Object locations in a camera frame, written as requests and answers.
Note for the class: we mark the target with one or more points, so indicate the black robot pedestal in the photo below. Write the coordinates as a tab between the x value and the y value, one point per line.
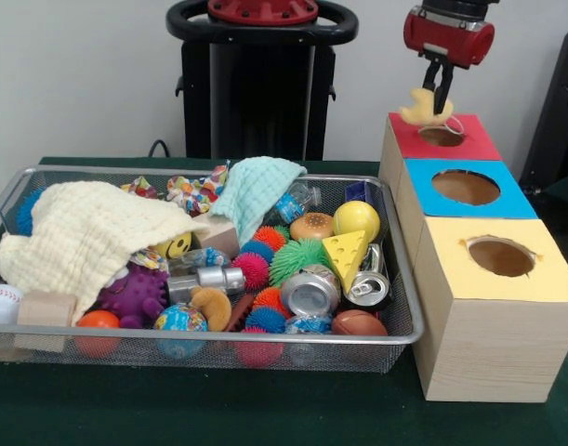
260	93

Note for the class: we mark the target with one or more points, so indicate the white baseball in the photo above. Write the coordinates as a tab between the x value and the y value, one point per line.
2	304

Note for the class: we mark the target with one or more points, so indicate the brown toy football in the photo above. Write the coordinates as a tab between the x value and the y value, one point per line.
358	323

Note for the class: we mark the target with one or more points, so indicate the globe print ball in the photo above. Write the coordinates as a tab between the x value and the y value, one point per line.
181	319

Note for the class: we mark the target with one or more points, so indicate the yellow cheese wedge toy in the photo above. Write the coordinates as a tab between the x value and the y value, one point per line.
344	255

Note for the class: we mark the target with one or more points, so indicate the yellow ball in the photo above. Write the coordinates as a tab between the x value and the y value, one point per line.
355	220

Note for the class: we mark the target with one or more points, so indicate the green spiky ball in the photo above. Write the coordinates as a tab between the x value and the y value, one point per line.
297	258

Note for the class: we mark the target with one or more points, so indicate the black upright panel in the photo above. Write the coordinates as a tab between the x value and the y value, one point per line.
558	116

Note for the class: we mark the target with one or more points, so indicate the wooden box with three holes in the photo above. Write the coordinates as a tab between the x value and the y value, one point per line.
488	344

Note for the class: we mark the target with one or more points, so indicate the silver mesh bin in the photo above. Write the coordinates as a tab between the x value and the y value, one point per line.
358	358

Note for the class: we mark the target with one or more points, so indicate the yellow plush toy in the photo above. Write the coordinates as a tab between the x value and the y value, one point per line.
416	111

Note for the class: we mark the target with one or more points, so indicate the cream waffle cloth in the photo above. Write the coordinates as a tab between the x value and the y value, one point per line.
88	232

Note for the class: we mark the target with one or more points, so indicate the toy hamburger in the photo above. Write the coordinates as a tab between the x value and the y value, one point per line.
311	226

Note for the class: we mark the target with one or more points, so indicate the light blue waffle cloth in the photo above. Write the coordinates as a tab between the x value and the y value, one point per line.
251	195

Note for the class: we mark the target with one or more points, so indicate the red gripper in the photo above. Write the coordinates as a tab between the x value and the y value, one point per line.
451	42

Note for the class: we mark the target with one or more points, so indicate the crushed silver can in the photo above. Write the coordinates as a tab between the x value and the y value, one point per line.
309	292

